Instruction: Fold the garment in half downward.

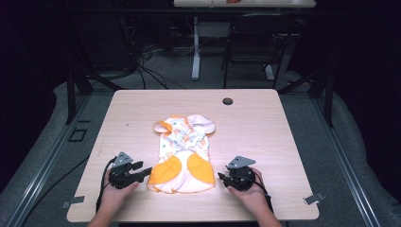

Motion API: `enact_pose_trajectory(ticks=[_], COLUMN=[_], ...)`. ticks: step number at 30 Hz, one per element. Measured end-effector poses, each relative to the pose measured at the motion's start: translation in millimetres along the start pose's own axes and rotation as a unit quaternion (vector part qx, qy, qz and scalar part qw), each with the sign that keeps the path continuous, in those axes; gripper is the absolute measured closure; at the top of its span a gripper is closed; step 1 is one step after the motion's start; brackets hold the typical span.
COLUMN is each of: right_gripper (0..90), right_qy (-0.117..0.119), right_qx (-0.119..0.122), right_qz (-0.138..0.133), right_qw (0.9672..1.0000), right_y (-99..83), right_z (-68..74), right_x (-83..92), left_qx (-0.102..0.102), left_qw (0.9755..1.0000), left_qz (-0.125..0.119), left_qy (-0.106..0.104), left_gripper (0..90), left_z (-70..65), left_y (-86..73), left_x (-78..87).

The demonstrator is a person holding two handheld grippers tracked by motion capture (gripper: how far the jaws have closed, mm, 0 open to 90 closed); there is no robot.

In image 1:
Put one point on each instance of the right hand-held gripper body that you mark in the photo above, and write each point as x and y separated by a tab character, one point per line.
241	176

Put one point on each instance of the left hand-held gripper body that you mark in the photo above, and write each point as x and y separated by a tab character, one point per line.
121	176

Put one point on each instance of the orange and white baby romper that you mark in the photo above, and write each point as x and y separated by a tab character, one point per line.
184	157

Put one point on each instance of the person's left hand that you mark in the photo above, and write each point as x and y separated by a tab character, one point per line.
115	195

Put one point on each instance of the person's right hand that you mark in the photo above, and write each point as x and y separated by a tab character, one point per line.
252	197

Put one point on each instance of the grey tape strip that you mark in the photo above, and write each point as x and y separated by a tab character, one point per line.
313	198
74	200

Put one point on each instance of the black metal stand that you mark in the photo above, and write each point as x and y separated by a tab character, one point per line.
328	97
71	94

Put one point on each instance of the white table foot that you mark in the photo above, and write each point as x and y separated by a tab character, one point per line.
269	72

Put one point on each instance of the black folding chair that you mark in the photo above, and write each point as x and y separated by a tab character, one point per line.
252	60

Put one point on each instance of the white table leg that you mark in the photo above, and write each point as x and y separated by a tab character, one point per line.
196	56

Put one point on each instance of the small orange object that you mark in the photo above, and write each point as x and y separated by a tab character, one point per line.
233	1

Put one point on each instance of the aluminium floor rail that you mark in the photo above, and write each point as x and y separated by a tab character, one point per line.
346	170
47	164

